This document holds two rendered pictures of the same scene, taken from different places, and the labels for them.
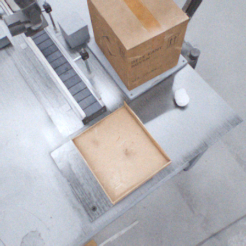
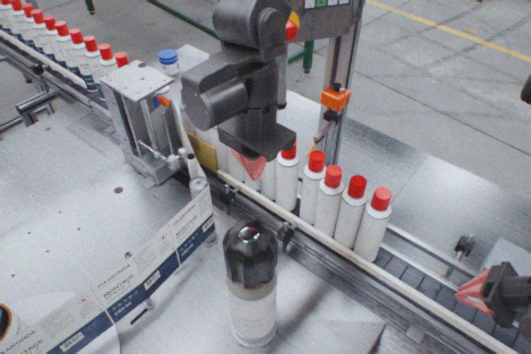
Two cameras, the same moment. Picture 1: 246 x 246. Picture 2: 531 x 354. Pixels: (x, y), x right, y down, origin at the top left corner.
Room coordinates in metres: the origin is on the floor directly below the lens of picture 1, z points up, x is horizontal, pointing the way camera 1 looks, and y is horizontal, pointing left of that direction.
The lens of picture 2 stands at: (0.65, 0.82, 1.65)
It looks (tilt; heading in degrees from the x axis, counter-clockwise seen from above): 46 degrees down; 338
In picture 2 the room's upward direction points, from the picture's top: straight up
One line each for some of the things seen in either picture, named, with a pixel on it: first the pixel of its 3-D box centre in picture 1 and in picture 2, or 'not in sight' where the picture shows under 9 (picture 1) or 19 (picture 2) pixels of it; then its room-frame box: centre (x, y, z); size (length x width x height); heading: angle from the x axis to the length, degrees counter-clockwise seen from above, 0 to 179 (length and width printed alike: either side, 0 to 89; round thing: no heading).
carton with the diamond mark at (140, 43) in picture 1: (135, 31); not in sight; (0.73, -0.09, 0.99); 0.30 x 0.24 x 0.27; 24
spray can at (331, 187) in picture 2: not in sight; (328, 203); (1.12, 0.48, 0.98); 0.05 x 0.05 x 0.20
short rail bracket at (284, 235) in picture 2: not in sight; (285, 239); (1.13, 0.57, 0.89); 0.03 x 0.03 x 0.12; 29
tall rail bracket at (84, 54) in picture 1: (81, 63); not in sight; (0.66, 0.14, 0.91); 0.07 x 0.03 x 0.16; 119
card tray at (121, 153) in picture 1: (119, 149); not in sight; (0.30, 0.02, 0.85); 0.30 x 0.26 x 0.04; 29
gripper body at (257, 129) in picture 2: not in sight; (256, 118); (1.07, 0.66, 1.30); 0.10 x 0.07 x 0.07; 28
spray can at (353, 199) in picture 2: not in sight; (350, 213); (1.08, 0.45, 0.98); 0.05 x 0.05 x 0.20
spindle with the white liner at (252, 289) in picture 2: not in sight; (252, 286); (0.97, 0.71, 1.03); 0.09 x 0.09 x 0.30
